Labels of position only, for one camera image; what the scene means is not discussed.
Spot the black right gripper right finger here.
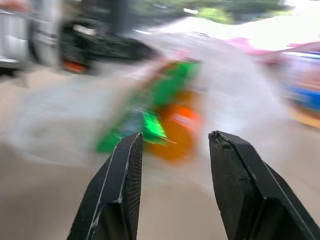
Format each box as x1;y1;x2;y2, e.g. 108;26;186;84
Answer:
208;130;320;240

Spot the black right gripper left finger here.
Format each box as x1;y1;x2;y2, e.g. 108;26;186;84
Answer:
66;131;144;240

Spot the clear plastic bag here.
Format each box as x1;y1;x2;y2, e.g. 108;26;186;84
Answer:
9;17;296;171

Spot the orange snack packet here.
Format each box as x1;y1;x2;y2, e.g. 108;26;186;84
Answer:
146;91;201;165

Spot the green snack packet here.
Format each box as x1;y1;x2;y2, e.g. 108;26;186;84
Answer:
96;61;202;153

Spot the colourful snack packet pile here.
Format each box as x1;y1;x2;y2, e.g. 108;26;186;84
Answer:
279;41;320;128

